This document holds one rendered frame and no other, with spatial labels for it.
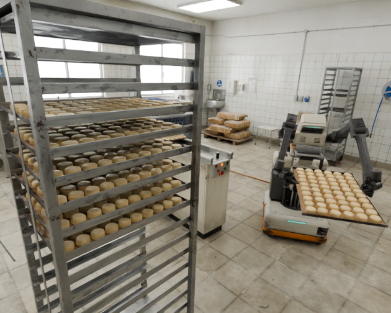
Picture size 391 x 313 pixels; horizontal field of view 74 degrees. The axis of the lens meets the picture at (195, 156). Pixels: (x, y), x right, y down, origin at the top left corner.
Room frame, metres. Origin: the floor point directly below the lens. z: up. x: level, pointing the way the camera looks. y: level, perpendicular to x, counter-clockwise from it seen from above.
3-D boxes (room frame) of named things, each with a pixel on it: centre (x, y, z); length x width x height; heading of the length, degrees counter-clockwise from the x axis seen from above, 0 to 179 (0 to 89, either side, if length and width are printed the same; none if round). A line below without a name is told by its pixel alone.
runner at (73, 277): (0.92, 0.23, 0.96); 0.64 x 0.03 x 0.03; 136
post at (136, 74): (1.43, 0.32, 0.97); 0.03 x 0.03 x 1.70; 46
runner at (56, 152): (0.92, 0.23, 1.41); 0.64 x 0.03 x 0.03; 136
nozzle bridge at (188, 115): (3.00, 0.35, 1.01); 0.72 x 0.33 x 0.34; 134
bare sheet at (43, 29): (1.05, 0.38, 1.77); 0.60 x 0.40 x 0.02; 136
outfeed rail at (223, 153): (3.18, 0.33, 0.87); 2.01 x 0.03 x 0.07; 44
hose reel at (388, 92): (4.83, -3.52, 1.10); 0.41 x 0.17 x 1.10; 46
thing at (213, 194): (2.63, 0.01, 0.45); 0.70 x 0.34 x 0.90; 44
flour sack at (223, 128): (6.52, -0.69, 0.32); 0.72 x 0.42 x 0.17; 50
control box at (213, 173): (2.37, -0.25, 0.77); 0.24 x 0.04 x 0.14; 134
